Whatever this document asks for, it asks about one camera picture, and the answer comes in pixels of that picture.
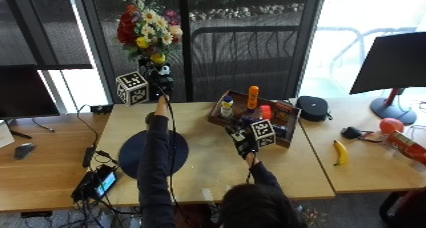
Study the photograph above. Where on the person's left hand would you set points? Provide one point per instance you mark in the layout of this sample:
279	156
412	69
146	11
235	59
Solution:
160	83

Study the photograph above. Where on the person's right hand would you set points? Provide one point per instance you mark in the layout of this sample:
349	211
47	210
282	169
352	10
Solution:
244	142

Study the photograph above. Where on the colourful flower bouquet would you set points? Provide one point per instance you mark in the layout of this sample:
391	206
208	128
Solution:
148	28

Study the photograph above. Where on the white marker cube, left glove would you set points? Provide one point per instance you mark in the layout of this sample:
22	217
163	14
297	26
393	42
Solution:
132	88

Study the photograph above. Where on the white marker cube, glove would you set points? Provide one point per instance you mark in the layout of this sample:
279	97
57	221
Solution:
264	133
132	88

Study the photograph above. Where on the white bottle with blue cap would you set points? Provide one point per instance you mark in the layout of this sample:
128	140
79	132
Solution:
227	107

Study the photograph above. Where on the white marker cube, right glove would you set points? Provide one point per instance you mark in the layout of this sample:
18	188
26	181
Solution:
264	133

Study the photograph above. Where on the red cup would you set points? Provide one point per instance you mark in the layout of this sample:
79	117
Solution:
266	112

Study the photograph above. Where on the orange bottle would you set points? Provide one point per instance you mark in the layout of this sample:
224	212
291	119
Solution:
254	97

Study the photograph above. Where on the brown snack packet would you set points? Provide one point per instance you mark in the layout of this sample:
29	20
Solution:
283	112

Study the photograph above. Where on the brown wooden tray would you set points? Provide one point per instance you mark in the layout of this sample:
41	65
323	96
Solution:
288	129

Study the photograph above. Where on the small black box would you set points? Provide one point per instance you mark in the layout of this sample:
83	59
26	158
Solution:
102	108

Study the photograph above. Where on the black zip case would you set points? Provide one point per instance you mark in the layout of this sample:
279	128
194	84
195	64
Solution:
312	108

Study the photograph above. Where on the black metal outdoor chair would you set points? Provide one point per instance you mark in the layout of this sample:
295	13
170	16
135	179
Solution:
244	54

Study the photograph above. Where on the dark blue round mat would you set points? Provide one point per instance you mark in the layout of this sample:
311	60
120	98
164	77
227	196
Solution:
130	153

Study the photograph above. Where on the yellow banana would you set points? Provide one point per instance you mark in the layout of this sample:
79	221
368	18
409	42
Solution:
341	152

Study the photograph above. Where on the black power adapter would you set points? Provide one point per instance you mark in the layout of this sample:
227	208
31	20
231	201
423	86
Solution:
88	156

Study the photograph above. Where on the orange ball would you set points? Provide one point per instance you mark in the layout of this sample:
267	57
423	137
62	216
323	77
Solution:
392	125

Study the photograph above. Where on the black device with screen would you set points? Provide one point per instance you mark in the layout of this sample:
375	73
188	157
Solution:
95	184

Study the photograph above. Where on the grey computer mouse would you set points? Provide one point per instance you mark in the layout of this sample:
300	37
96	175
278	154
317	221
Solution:
23	150

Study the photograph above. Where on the white paper sheet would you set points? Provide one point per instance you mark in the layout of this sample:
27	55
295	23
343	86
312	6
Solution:
6	134

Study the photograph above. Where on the red tube can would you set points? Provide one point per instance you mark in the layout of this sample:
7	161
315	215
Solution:
407	147

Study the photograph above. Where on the black monitor with red stand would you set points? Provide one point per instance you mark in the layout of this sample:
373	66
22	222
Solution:
391	63

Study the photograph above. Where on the red chair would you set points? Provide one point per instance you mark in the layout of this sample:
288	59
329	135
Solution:
404	208

